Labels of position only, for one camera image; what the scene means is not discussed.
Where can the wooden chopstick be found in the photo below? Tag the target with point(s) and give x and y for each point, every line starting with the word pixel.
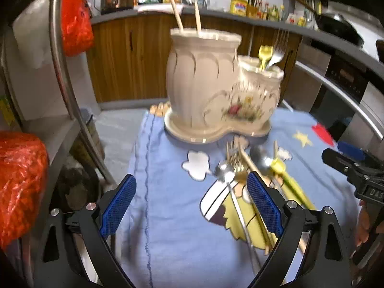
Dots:
pixel 275 150
pixel 198 18
pixel 247 160
pixel 177 15

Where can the hanging red plastic bag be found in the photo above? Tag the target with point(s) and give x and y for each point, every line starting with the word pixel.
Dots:
pixel 76 27

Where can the white counter cloth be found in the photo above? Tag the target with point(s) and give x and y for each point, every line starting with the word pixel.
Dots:
pixel 156 8

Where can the stainless steel oven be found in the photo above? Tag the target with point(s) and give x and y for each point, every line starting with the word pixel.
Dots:
pixel 345 75

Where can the cream floral ceramic utensil holder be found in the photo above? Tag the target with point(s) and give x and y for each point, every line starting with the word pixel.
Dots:
pixel 198 81

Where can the person's right hand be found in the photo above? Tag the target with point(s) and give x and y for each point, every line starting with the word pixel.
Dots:
pixel 363 225

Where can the blue cartoon printed cloth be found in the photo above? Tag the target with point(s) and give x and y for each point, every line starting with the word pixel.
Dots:
pixel 168 201

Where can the gold metal fork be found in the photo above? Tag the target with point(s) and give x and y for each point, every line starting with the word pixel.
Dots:
pixel 237 162

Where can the black wok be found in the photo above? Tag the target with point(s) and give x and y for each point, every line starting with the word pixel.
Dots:
pixel 339 27

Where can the yellow green plastic utensil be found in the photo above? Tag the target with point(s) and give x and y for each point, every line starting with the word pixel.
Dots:
pixel 264 54
pixel 277 166

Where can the small yellow jar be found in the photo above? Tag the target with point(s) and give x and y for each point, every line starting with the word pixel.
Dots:
pixel 301 21

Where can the green white plastic box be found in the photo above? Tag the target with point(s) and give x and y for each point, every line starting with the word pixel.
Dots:
pixel 151 0

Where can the silver flower-shaped spoon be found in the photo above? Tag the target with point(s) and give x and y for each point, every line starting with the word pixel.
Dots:
pixel 223 174

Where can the large silver spoon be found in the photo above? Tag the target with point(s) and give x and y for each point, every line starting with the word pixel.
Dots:
pixel 259 159

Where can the wooden knife block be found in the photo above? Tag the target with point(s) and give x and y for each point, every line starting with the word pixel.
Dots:
pixel 253 7

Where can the wooden kitchen cabinets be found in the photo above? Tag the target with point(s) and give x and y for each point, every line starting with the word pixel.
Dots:
pixel 126 66

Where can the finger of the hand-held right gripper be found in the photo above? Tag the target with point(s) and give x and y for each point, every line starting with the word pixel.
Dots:
pixel 351 150
pixel 345 166

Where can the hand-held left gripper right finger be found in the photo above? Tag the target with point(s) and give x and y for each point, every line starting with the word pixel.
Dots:
pixel 265 204

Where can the row of sauce bottles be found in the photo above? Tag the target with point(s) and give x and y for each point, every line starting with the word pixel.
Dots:
pixel 271 13

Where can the yellow cooking oil bottle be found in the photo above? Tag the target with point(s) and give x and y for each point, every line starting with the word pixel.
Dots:
pixel 238 4

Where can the cream ceramic saucer tray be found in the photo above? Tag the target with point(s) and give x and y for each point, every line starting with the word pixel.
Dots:
pixel 186 133

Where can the bulky red plastic bag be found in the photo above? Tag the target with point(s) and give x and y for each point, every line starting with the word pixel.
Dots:
pixel 21 186

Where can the grey kitchen countertop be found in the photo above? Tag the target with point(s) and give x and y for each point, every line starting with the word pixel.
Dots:
pixel 240 18

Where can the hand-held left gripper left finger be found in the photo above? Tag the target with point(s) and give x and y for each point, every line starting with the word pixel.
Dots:
pixel 117 207

